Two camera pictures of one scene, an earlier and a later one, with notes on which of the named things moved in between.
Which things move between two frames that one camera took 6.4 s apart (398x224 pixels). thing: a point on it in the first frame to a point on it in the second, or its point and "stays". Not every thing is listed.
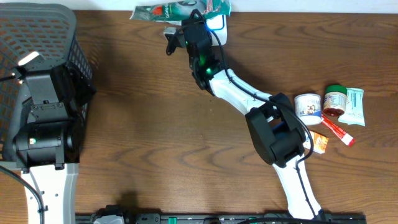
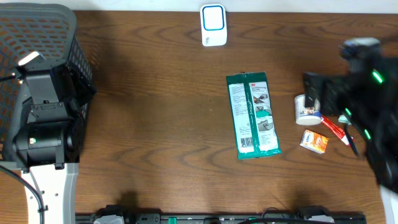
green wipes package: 181,10 to 254,124
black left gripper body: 87,88 stays
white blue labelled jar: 308,107 stays
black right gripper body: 186,26 to 354,105
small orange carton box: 319,142 stays
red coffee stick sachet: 337,131 stays
